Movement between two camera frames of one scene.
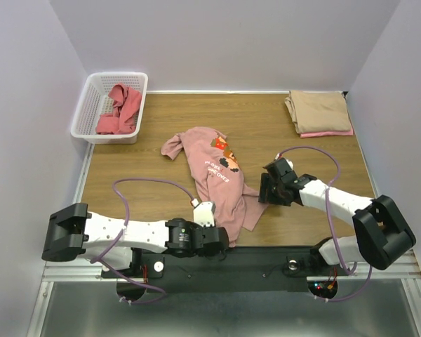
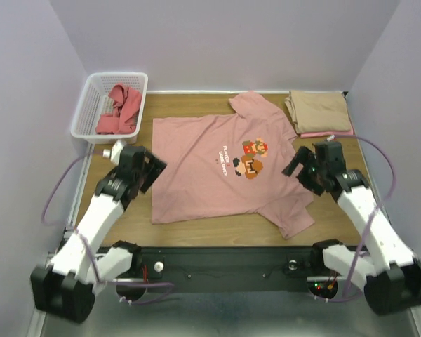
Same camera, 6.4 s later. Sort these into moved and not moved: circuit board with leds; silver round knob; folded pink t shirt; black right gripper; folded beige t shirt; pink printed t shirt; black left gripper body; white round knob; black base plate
Moved: black left gripper body; black right gripper; pink printed t shirt
Not moved: folded beige t shirt; folded pink t shirt; circuit board with leds; white round knob; silver round knob; black base plate
